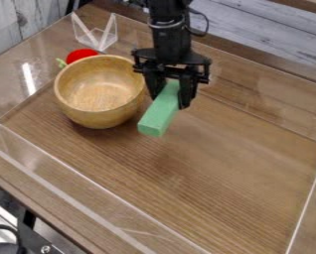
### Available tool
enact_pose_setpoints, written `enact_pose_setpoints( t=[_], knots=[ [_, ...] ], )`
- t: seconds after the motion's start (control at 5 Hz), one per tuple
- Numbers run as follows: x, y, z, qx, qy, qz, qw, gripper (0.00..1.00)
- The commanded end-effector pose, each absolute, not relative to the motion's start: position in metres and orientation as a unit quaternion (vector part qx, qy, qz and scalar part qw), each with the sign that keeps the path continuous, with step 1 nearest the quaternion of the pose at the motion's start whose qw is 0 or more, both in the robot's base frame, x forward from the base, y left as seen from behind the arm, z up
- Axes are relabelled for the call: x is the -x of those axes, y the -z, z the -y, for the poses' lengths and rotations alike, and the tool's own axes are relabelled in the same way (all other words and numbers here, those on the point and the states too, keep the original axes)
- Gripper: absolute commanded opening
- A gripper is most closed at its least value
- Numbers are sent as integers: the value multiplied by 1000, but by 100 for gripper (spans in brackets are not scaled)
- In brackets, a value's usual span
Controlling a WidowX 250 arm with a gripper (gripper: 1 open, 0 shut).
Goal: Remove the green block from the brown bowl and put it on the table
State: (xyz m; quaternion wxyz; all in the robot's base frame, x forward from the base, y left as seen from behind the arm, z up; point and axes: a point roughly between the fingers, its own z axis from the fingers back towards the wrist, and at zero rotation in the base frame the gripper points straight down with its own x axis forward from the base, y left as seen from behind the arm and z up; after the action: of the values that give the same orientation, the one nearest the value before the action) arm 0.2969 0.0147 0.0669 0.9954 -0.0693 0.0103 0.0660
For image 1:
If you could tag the clear acrylic corner bracket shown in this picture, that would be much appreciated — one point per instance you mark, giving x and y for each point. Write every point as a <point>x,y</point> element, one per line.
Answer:
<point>100,39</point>

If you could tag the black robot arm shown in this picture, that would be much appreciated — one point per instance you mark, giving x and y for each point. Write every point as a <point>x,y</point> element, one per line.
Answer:
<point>171,59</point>

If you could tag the black table leg bracket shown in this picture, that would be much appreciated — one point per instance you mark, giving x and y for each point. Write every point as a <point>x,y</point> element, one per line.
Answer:
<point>34,242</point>

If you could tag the green rectangular block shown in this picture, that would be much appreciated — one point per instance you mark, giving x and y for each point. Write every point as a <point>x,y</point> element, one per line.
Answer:
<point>161,111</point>

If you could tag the brown wooden bowl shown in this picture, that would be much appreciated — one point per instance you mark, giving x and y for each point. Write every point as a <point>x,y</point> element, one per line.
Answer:
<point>100,91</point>

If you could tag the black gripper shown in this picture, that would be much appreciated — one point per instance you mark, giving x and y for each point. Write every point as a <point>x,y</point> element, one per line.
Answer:
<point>167,68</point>

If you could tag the red plush tomato toy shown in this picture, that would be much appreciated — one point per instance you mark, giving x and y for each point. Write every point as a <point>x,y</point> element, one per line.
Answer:
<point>77,55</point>

